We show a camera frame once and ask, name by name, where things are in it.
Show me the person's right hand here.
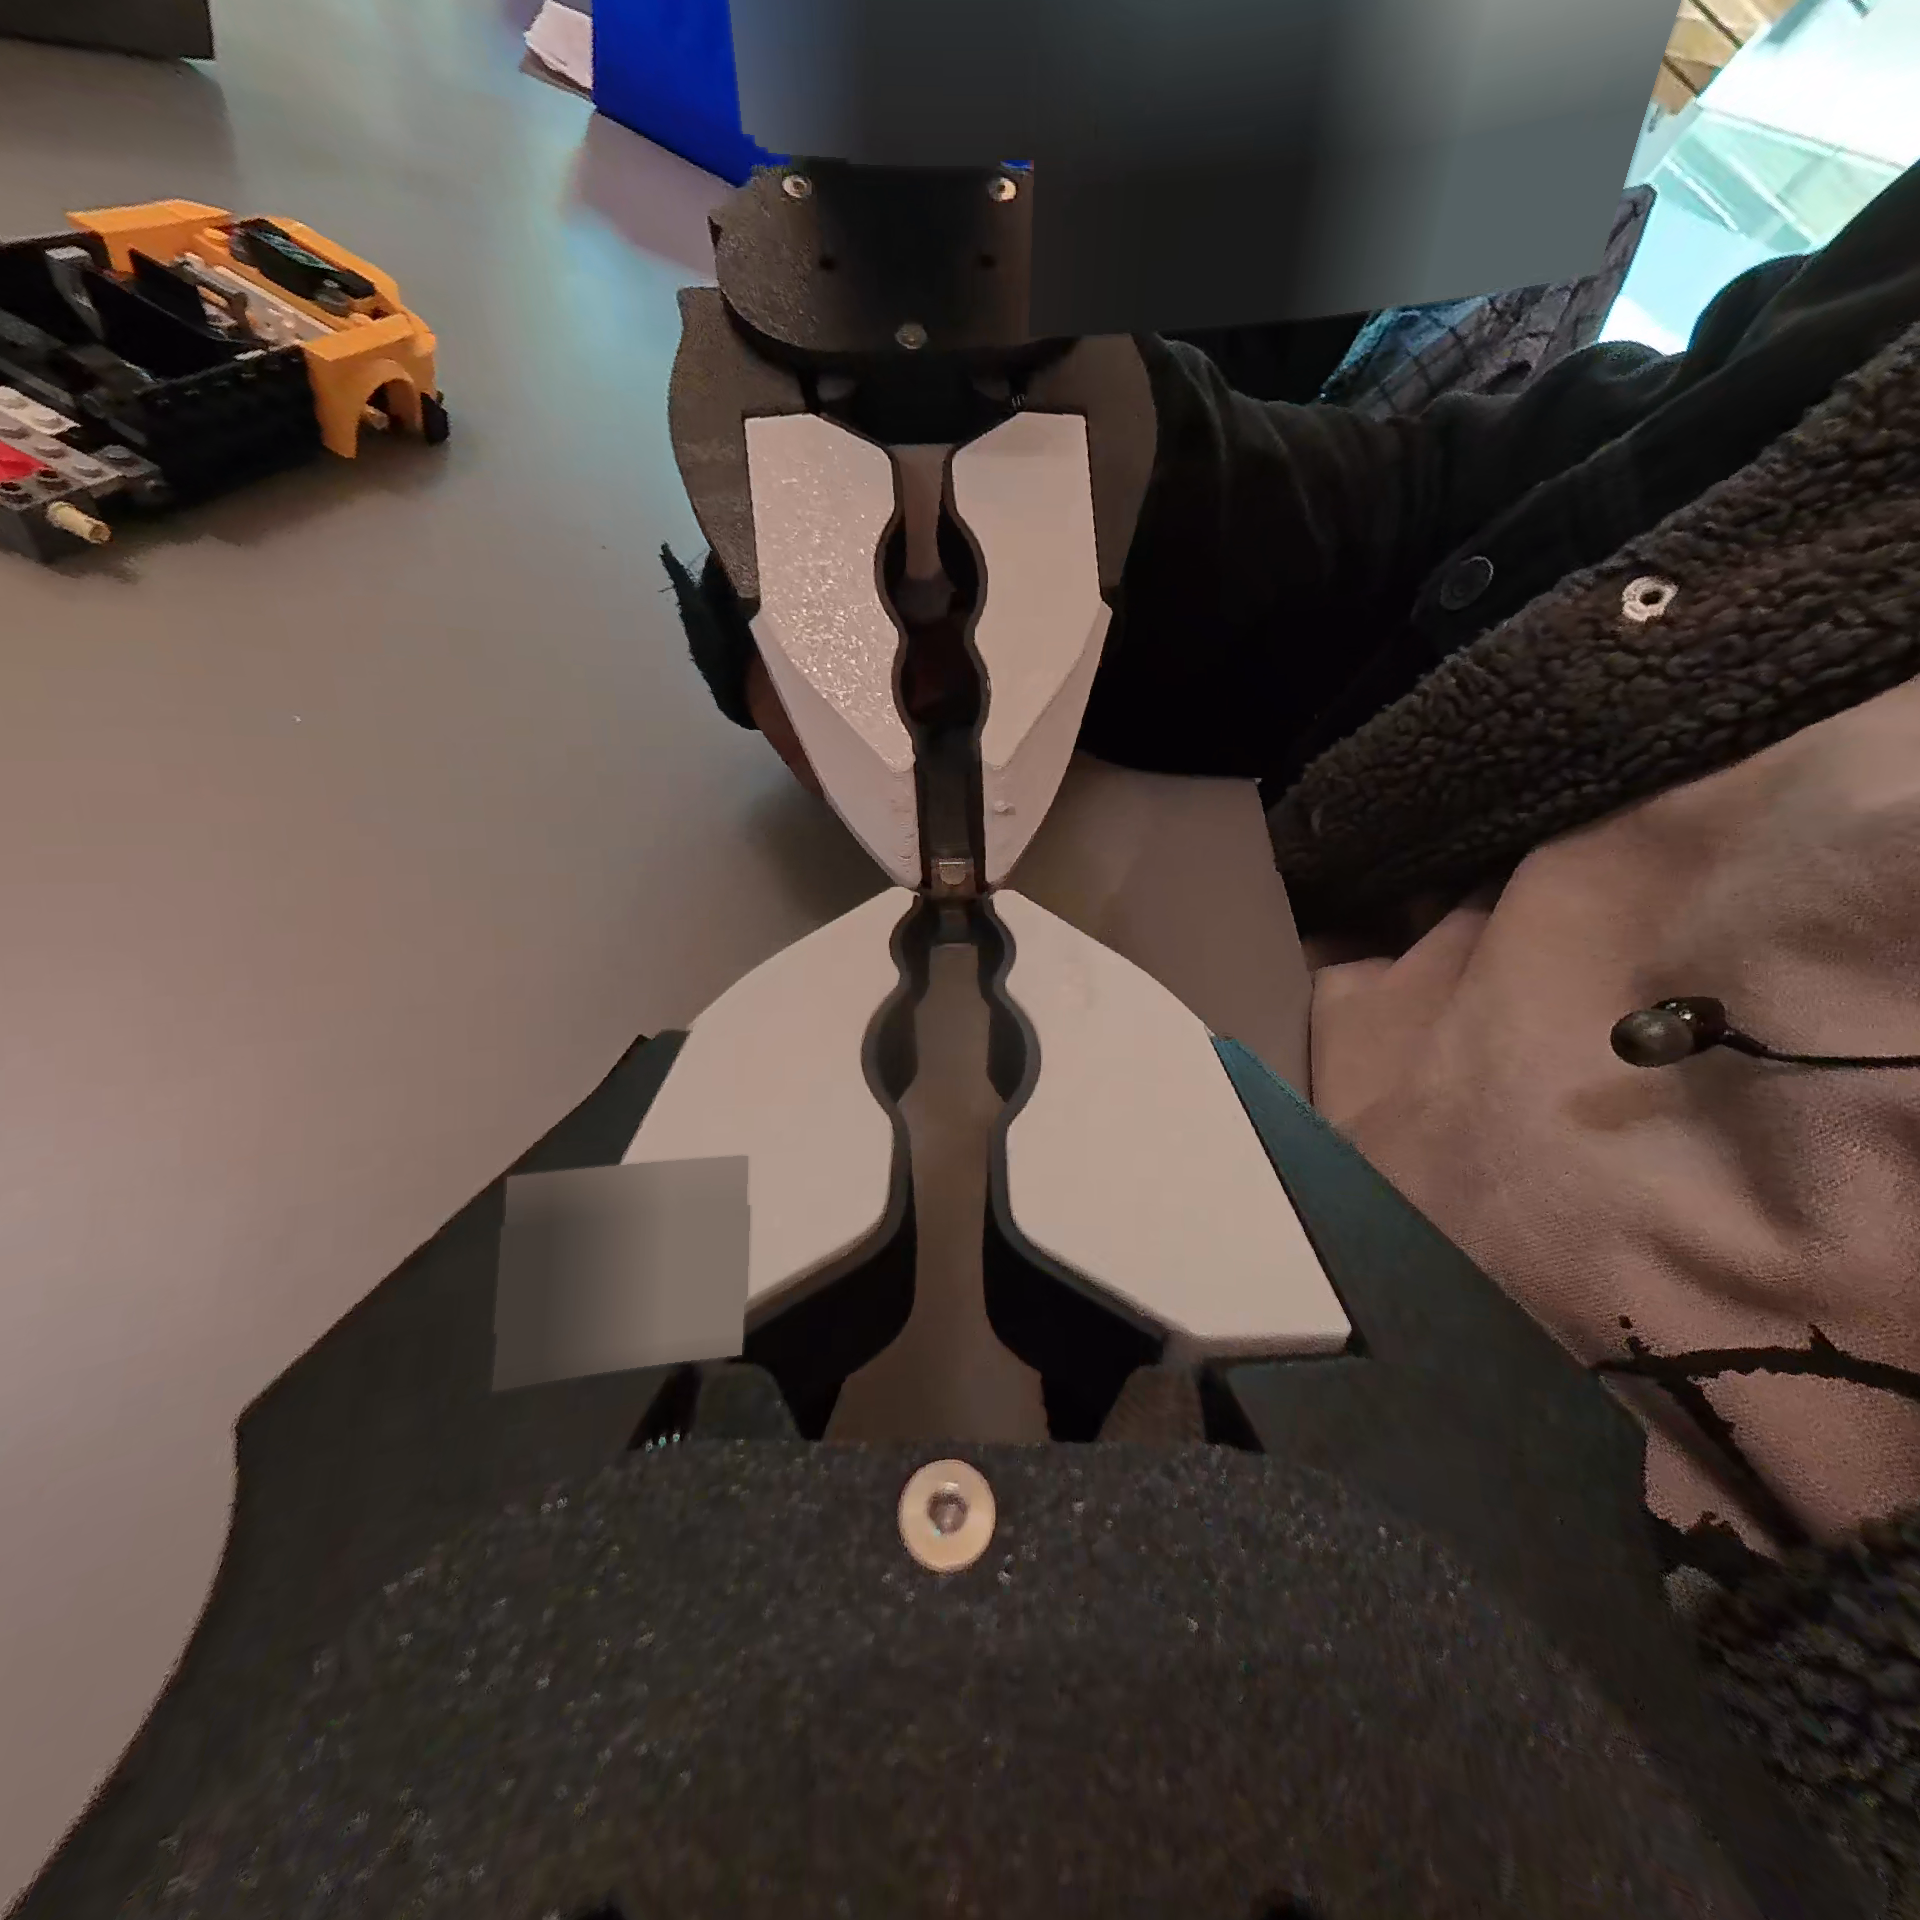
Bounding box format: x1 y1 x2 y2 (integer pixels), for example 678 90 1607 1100
748 667 850 802

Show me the black earphone with cable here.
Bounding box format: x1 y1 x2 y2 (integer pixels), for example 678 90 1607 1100
1609 993 1920 1070

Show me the white paper sheet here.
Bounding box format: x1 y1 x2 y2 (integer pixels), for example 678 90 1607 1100
520 0 602 95

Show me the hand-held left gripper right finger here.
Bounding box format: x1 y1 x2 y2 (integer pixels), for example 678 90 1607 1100
960 889 1353 1370

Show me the beige sweatshirt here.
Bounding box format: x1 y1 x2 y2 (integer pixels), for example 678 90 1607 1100
1053 718 1920 1594

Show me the plaid cloth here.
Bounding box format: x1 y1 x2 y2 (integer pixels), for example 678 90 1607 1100
1320 186 1658 409

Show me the orange and black lego car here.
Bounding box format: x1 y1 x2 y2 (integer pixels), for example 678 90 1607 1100
0 198 450 567

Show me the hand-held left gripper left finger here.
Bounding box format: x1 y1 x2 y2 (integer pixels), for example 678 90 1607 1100
616 889 942 1323

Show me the person's right forearm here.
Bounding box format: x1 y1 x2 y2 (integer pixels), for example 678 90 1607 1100
1078 332 1594 779

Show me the bright window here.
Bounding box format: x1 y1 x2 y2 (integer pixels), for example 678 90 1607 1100
1598 0 1920 345

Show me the blue storage box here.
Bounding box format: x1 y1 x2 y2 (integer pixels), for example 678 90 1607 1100
587 0 789 186

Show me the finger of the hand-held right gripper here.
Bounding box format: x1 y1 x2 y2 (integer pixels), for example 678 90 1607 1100
742 414 942 899
945 412 1118 899

